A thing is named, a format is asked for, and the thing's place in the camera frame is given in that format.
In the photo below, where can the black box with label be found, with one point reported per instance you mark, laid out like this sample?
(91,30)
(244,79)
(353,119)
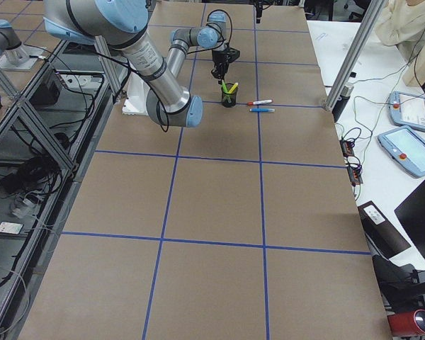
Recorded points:
(381,231)

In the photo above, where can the aluminium frame post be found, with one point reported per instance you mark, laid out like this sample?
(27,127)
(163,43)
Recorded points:
(358,43)

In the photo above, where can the smartphone on lower shelf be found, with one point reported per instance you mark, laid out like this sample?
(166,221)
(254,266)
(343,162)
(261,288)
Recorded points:
(10,227)

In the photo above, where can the upper teach pendant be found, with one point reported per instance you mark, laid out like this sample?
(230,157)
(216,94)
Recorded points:
(407,109)

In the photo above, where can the aluminium side frame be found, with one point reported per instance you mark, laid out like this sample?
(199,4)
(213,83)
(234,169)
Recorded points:
(50,119)

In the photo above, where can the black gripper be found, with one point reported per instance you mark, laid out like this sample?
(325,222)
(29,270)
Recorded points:
(218,60)

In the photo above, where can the yellow highlighter pen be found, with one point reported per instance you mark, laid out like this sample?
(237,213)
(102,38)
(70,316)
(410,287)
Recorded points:
(233,88)

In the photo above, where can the red marker pen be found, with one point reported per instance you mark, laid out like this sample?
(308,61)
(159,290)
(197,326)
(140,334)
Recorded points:
(259,103)

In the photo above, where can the red cylindrical bottle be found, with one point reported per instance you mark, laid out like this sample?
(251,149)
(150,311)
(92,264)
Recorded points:
(410,323)

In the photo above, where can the orange black connector block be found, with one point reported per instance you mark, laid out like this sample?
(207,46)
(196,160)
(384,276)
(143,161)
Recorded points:
(347,147)

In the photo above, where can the person in cream sweater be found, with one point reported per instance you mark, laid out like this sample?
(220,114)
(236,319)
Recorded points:
(402,24)

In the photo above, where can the black mesh pen cup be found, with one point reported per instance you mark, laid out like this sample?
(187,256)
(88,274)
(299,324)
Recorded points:
(229,100)

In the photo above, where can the blue highlighter pen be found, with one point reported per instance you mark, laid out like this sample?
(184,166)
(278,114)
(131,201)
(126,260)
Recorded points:
(262,110)

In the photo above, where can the lower teach pendant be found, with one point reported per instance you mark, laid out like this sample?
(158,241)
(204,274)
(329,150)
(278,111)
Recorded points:
(406,148)

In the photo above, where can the green highlighter pen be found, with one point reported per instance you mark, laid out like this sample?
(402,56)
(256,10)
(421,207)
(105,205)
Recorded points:
(224,87)

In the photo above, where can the teach pendant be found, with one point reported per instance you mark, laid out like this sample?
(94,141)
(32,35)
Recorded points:
(407,109)
(406,148)

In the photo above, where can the brown paper table cover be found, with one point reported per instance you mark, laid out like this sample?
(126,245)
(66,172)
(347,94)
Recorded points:
(244,227)

